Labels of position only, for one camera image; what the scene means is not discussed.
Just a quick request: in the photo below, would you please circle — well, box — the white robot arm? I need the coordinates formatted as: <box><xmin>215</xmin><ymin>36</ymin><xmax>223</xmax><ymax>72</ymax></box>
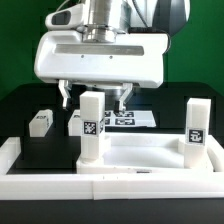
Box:
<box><xmin>34</xmin><ymin>0</ymin><xmax>190</xmax><ymax>113</ymax></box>

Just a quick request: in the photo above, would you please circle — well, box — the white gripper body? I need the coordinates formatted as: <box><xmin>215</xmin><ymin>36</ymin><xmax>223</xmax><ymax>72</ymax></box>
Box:
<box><xmin>34</xmin><ymin>31</ymin><xmax>168</xmax><ymax>88</ymax></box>

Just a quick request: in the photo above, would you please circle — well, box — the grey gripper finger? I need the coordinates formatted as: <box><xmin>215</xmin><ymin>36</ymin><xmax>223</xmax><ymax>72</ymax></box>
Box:
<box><xmin>114</xmin><ymin>83</ymin><xmax>133</xmax><ymax>114</ymax></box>
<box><xmin>58</xmin><ymin>80</ymin><xmax>72</xmax><ymax>109</ymax></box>

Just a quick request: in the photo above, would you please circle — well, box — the white desk top tray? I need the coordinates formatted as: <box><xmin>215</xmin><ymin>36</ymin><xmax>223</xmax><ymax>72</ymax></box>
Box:
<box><xmin>76</xmin><ymin>133</ymin><xmax>224</xmax><ymax>174</ymax></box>

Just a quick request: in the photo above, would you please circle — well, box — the fiducial marker sheet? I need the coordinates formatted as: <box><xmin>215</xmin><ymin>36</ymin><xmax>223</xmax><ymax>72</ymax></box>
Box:
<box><xmin>105</xmin><ymin>110</ymin><xmax>156</xmax><ymax>127</ymax></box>

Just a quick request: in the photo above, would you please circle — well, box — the white U-shaped obstacle fence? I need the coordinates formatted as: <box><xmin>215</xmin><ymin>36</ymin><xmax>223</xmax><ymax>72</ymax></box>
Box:
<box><xmin>0</xmin><ymin>137</ymin><xmax>224</xmax><ymax>200</ymax></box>

